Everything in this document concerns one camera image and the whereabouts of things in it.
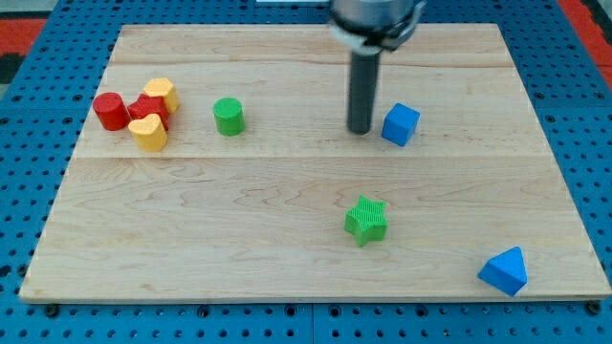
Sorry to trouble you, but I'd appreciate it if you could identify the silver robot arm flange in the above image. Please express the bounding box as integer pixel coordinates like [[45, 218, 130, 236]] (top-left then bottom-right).
[[329, 0, 426, 55]]

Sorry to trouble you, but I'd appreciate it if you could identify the green star block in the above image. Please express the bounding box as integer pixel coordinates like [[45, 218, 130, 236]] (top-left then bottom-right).
[[344, 196, 387, 247]]

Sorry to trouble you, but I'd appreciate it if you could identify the light wooden board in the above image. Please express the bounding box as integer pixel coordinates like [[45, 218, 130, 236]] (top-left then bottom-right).
[[20, 24, 611, 304]]

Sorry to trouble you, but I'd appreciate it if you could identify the green cylinder block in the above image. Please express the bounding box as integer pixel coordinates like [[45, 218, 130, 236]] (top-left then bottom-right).
[[212, 97, 245, 137]]

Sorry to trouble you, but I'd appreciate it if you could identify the blue cube block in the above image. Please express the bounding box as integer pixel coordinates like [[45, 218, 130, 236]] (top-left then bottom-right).
[[382, 103, 421, 146]]

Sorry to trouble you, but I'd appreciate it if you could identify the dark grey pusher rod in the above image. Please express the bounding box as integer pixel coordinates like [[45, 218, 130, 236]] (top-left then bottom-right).
[[347, 52, 381, 135]]

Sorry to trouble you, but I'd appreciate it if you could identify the yellow heart block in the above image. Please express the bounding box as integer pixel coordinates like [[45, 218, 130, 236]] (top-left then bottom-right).
[[128, 113, 167, 152]]

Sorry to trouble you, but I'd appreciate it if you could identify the yellow pentagon block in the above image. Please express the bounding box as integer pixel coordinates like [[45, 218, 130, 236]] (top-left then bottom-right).
[[143, 77, 181, 115]]

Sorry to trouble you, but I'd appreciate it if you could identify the red star block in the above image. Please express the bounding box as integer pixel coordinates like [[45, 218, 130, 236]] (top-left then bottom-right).
[[127, 94, 169, 131]]

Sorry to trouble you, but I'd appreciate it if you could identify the red cylinder block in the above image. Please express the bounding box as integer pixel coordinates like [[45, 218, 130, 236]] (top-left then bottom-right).
[[92, 93, 130, 131]]

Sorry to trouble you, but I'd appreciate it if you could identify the blue triangle block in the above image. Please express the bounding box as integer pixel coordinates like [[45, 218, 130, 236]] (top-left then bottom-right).
[[477, 247, 529, 296]]

